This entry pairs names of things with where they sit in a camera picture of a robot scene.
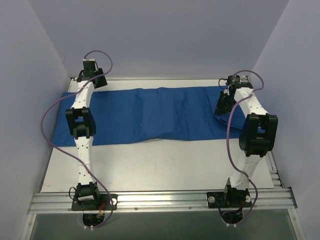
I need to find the blue surgical cloth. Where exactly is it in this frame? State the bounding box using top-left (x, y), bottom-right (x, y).
top-left (51, 85), bottom-right (247, 148)

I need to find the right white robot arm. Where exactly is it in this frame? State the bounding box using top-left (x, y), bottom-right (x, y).
top-left (214, 74), bottom-right (278, 207)

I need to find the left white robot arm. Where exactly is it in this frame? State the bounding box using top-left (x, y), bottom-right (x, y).
top-left (65, 58), bottom-right (107, 210)

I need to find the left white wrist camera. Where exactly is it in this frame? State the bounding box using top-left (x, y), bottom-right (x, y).
top-left (82, 58), bottom-right (96, 62)

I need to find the back aluminium rail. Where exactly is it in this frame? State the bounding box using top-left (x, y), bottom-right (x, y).
top-left (71, 76), bottom-right (243, 81)

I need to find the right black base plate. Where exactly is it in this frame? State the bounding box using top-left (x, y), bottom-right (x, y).
top-left (206, 190), bottom-right (252, 209)

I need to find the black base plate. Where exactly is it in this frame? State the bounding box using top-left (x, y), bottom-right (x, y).
top-left (206, 190), bottom-right (252, 209)
top-left (71, 193), bottom-right (118, 211)

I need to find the front aluminium rail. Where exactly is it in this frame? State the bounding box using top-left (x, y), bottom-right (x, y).
top-left (27, 188), bottom-right (298, 214)

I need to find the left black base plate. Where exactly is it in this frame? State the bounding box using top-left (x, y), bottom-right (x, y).
top-left (71, 193), bottom-right (118, 211)

